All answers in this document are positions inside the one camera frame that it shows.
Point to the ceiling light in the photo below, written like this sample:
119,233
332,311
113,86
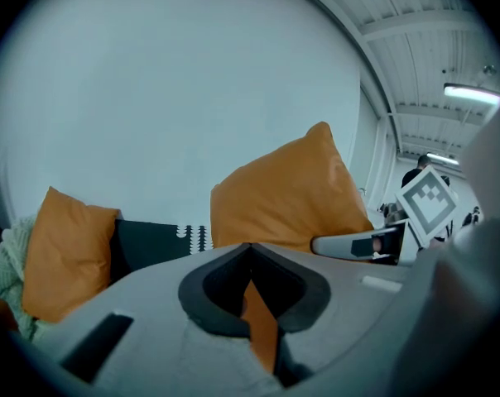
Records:
473,93
442,158

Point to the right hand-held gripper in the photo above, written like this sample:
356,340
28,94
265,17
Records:
426,205

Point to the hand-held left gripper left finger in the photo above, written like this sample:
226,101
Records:
121,317

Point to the orange sofa with striped cover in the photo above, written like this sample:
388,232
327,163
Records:
150,242

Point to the light green knitted blanket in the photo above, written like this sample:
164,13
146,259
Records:
12,254

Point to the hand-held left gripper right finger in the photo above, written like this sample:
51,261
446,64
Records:
341,304

